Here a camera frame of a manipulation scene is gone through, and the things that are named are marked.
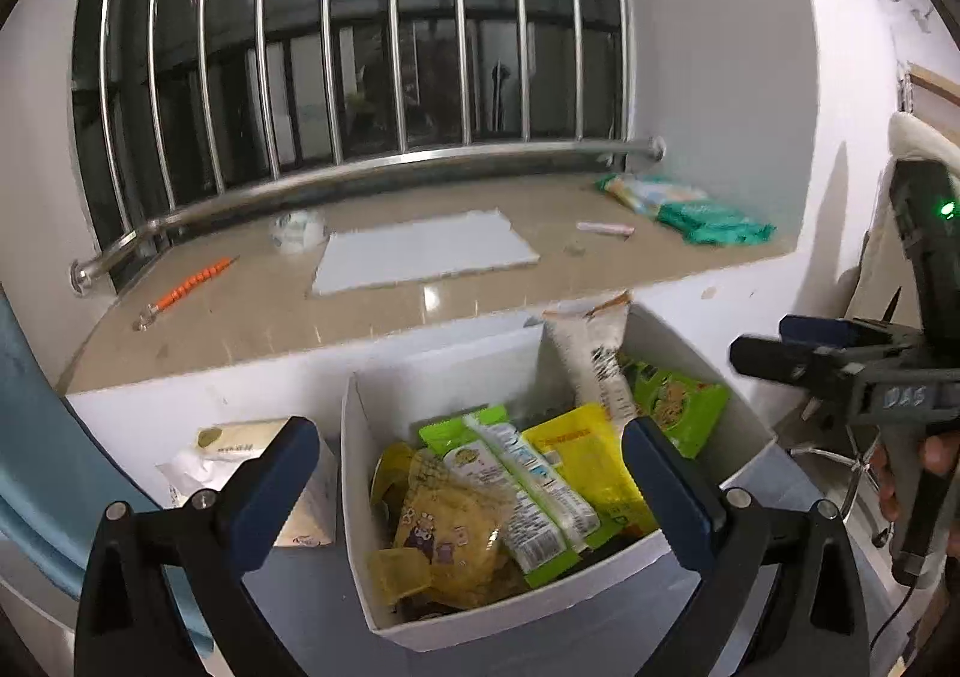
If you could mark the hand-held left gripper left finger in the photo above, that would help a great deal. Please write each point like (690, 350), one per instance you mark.
(274, 489)

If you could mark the golden yellow snack packet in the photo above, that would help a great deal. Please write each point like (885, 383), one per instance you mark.
(391, 474)

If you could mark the beige office chair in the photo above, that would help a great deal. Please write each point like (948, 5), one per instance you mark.
(870, 279)

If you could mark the bright yellow snack packet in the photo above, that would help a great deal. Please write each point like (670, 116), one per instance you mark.
(585, 452)

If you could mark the steel window grille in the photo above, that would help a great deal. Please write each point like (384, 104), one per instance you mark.
(375, 170)

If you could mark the tissue pack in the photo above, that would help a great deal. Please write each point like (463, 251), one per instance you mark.
(240, 448)

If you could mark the blue curtain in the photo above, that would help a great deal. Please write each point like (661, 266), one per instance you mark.
(30, 422)

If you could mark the green wipes pack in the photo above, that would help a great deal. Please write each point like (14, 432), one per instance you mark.
(720, 225)

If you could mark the green white long snack packet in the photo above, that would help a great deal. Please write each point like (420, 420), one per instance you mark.
(525, 497)

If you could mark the person's right hand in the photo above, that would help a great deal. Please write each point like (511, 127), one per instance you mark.
(945, 456)

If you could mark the green patterned snack packet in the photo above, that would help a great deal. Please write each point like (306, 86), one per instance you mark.
(682, 407)

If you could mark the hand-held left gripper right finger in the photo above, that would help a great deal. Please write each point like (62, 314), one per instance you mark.
(667, 497)

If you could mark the wooden frame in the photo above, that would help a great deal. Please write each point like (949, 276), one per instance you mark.
(934, 88)

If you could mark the white cardboard box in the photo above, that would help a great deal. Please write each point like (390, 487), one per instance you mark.
(570, 602)

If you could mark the yellow translucent snack bag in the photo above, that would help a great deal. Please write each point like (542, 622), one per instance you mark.
(450, 519)

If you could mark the small yellow sachet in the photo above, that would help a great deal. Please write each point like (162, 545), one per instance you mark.
(401, 576)

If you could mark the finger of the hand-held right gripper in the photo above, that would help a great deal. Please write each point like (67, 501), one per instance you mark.
(817, 328)
(780, 358)

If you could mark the clear tape roll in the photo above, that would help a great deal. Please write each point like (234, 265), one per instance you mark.
(298, 233)

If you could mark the grey flat sheet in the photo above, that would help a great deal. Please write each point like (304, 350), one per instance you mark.
(420, 253)

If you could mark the pale wipes pack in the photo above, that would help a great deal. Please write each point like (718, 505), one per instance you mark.
(645, 191)

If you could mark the stone windowsill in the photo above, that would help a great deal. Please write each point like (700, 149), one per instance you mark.
(262, 324)

